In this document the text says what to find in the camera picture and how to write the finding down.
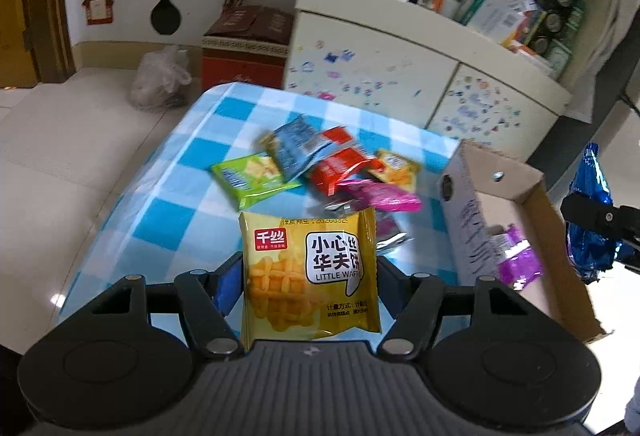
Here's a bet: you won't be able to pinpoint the red snack packet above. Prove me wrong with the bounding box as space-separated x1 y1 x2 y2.
306 126 375 197

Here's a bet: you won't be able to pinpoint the green white medicine boxes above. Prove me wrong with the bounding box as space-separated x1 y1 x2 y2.
455 0 539 39

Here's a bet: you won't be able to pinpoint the light blue snack packet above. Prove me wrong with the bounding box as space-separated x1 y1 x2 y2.
272 116 332 181

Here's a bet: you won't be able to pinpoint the clear plastic bag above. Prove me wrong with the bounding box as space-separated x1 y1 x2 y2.
129 46 193 111

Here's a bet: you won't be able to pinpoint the wooden door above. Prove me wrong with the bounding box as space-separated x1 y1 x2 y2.
0 0 76 89

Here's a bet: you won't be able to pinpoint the cream cabinet with stickers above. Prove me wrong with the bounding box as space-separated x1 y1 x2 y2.
282 0 586 151

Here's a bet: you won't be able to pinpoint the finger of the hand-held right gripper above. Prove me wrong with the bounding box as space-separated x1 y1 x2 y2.
560 193 640 273

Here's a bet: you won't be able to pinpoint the blue white checked tablecloth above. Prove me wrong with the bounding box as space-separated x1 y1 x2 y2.
59 82 461 352

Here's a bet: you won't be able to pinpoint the green snack packet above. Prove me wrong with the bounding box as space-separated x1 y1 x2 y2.
210 155 303 211

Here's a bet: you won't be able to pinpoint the red house wall sticker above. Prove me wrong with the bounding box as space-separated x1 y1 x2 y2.
82 0 119 25

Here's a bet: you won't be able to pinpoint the yellow waffle snack packet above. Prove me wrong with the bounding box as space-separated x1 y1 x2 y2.
239 207 382 351
366 148 421 193

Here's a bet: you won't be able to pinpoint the green pack of cans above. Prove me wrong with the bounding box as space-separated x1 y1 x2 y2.
532 0 587 77

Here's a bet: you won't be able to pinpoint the purple snack packet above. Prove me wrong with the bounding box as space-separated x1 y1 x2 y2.
492 225 544 289

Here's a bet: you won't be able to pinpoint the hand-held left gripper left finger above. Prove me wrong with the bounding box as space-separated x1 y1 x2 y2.
90 252 246 359

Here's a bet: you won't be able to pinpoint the dark blue snack packet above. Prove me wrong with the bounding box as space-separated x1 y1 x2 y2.
567 143 622 285

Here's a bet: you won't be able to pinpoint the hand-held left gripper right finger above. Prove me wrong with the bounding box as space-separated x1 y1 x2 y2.
376 256 531 359

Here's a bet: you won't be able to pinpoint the red brown cardboard box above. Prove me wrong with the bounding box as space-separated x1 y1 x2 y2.
201 6 295 91

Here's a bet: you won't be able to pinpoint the pink snack packet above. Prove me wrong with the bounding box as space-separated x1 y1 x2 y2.
340 180 423 213

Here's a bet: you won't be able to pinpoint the olive yellow snack packet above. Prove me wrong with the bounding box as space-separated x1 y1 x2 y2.
259 132 281 161

